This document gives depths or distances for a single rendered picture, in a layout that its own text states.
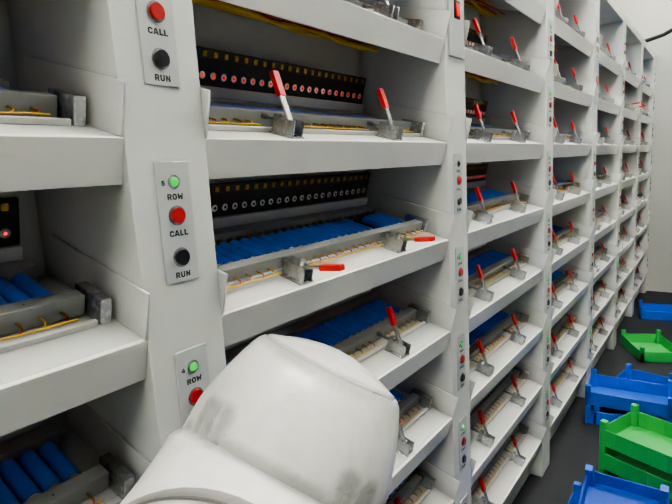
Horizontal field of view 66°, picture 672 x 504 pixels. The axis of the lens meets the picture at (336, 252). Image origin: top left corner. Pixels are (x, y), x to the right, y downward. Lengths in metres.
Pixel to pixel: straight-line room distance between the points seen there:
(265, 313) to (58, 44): 0.37
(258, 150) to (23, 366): 0.33
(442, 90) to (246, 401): 0.92
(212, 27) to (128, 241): 0.45
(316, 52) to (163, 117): 0.57
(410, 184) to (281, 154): 0.49
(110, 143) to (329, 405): 0.37
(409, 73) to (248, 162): 0.57
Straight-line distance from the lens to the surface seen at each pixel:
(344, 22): 0.82
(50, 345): 0.55
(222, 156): 0.60
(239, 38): 0.93
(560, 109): 2.45
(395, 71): 1.14
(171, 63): 0.57
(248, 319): 0.64
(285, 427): 0.21
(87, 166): 0.51
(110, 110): 0.54
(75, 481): 0.64
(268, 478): 0.22
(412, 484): 1.26
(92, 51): 0.57
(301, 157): 0.70
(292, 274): 0.71
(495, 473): 1.74
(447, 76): 1.09
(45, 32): 0.65
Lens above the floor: 1.07
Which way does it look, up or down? 9 degrees down
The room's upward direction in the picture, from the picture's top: 3 degrees counter-clockwise
